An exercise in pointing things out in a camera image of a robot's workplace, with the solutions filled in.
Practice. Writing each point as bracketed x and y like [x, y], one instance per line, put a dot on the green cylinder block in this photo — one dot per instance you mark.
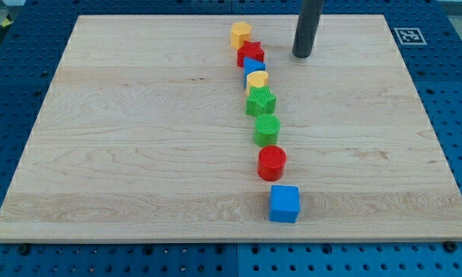
[266, 129]

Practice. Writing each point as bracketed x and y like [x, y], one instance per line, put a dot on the red star block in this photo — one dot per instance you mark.
[251, 50]

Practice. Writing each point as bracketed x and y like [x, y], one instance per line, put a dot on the blue triangle block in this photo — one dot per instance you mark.
[251, 65]

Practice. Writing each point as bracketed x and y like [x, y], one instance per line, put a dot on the light wooden board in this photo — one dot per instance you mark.
[142, 138]

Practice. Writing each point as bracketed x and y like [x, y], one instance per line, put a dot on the blue cube block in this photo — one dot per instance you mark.
[284, 203]

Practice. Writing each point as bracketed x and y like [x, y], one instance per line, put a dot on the white fiducial marker tag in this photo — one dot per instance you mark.
[410, 36]

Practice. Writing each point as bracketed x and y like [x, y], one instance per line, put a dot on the red cylinder block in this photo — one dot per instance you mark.
[271, 163]

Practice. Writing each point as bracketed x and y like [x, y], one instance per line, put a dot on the yellow hexagon block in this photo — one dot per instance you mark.
[240, 32]

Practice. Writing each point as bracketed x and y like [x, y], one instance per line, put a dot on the yellow heart block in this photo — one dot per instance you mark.
[256, 79]

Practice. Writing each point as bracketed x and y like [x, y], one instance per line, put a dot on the green star block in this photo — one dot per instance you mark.
[260, 101]

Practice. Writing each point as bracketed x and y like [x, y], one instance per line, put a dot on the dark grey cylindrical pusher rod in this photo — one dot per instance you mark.
[307, 23]

